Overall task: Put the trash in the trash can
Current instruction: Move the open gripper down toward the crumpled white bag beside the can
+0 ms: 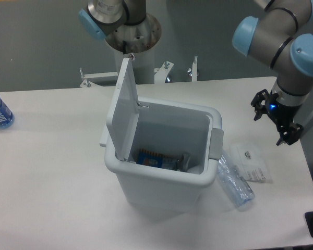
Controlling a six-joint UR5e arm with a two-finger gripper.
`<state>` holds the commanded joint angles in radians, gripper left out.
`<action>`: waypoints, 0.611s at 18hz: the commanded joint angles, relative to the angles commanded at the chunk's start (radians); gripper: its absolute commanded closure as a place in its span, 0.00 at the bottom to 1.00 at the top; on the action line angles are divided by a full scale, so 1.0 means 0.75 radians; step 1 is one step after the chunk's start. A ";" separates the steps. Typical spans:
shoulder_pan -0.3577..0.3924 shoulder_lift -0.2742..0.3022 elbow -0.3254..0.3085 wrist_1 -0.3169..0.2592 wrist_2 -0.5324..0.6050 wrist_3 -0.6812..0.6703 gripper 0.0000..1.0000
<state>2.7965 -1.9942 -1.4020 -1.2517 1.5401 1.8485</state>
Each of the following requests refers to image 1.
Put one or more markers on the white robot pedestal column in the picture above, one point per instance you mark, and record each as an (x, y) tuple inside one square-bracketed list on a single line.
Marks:
[(137, 42)]

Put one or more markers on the white middle table bracket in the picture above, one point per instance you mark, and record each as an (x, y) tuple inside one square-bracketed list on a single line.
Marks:
[(162, 74)]

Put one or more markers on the blue snack wrapper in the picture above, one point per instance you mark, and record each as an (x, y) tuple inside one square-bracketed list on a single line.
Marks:
[(149, 158)]

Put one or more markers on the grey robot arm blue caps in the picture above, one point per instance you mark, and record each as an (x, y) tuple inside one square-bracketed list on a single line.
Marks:
[(273, 40)]

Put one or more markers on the white left table bracket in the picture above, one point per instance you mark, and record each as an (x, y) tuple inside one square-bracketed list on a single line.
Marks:
[(98, 79)]

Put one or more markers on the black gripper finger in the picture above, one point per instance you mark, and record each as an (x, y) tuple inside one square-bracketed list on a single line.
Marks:
[(289, 133), (260, 103)]

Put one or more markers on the clear plastic bag with label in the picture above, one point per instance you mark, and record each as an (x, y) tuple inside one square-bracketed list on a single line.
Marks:
[(248, 159)]

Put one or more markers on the white trash can lid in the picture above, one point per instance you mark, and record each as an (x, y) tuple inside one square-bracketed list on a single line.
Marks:
[(123, 113)]

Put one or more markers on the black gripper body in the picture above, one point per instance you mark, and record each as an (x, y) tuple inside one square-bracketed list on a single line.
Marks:
[(281, 115)]

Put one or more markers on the crushed clear plastic bottle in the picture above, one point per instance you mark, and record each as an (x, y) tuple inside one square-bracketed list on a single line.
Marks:
[(234, 184)]

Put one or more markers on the white table bracket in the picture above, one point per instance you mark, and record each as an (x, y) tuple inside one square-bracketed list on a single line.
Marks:
[(162, 74), (98, 79), (193, 72)]

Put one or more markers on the silver foil wrapper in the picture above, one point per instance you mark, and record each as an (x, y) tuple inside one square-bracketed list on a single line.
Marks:
[(177, 164)]

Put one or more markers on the white plastic trash can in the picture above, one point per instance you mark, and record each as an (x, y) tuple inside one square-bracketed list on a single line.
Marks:
[(172, 129)]

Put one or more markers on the white right table bracket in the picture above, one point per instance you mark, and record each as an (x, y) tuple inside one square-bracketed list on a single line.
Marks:
[(193, 72)]

